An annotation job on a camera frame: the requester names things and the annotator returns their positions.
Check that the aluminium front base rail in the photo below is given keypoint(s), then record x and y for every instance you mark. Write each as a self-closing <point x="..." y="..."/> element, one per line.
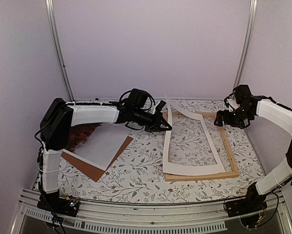
<point x="99" y="217"/>

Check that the brown backing board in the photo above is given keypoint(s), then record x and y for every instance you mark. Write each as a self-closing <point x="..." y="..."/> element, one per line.
<point x="93" y="172"/>

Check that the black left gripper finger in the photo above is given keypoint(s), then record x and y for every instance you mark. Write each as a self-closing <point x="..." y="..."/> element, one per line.
<point x="159" y="125"/>
<point x="158" y="109"/>

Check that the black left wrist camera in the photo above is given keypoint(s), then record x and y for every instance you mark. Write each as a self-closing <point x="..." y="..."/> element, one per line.
<point x="136" y="98"/>

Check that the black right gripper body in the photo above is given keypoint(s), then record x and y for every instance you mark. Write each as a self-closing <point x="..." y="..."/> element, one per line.
<point x="237" y="120"/>

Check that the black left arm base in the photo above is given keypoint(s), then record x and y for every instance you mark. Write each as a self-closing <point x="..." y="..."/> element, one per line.
<point x="52" y="202"/>

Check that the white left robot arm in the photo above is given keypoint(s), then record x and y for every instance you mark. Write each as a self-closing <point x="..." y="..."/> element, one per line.
<point x="62" y="116"/>

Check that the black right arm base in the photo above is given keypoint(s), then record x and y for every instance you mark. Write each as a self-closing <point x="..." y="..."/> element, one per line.
<point x="252" y="202"/>

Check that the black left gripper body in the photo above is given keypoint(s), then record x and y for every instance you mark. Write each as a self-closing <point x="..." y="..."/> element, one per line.
<point x="144" y="120"/>

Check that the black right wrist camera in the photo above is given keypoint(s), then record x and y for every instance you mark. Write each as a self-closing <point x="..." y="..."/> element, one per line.
<point x="240" y="93"/>

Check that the white photo mat board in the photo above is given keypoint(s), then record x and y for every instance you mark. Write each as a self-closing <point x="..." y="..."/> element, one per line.
<point x="173" y="109"/>

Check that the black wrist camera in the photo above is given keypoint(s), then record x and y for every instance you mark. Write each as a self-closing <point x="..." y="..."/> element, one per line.
<point x="136" y="98"/>
<point x="240" y="93"/>

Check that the clear acrylic sheet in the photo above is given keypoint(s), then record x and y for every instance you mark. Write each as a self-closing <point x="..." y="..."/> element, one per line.
<point x="189" y="145"/>

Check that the floral patterned table cover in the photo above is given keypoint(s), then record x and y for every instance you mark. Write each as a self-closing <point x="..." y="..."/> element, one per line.
<point x="137" y="175"/>

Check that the photo with white border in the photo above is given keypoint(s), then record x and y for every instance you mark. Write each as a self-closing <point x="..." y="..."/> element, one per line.
<point x="101" y="146"/>

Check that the left aluminium corner post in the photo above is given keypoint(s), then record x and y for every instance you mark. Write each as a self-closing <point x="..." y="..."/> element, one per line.
<point x="54" y="33"/>

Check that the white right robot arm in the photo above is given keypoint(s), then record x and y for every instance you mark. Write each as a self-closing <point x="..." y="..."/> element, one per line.
<point x="269" y="124"/>

